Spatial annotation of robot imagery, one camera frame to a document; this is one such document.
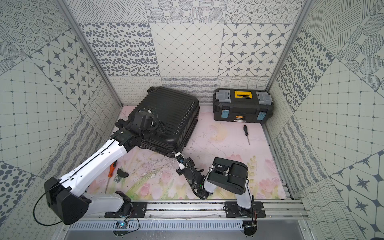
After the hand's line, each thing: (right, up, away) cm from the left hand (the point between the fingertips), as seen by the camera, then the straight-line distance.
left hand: (168, 128), depth 77 cm
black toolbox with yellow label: (+53, +13, +22) cm, 59 cm away
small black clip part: (-28, -27, +6) cm, 39 cm away
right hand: (+5, -16, +9) cm, 19 cm away
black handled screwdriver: (+50, -4, +27) cm, 57 cm away
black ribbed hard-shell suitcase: (+4, +9, +14) cm, 17 cm away
